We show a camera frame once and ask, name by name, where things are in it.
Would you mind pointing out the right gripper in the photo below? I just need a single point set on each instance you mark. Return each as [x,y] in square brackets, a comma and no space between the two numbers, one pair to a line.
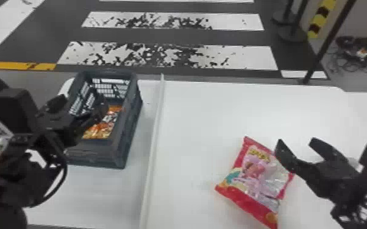
[334,180]

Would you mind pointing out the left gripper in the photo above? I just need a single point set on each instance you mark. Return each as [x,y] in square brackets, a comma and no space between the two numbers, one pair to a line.
[60,128]

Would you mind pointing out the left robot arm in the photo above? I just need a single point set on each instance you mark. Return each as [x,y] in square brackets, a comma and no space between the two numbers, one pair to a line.
[1,195]

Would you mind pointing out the dark grey crate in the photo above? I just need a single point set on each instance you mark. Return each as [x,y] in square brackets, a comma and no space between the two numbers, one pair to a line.
[122,134]

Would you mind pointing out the orange snack packet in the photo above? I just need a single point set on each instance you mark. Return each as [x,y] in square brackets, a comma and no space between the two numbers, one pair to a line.
[102,128]

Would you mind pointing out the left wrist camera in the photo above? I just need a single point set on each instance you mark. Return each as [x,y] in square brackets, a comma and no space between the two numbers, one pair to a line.
[14,110]

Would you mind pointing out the black pole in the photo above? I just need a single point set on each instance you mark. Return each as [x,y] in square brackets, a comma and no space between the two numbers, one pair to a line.
[324,48]

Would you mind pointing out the red snack packet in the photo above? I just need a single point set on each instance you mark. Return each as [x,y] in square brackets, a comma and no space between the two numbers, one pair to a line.
[250,188]

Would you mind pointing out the yellow black striped post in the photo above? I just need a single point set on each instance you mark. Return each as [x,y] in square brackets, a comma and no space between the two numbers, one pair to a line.
[319,19]

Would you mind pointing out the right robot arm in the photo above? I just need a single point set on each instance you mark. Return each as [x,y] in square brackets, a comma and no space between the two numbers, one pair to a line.
[362,211]

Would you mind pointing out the black post on round foot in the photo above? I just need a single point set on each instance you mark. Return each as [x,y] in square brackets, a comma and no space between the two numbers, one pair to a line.
[290,32]

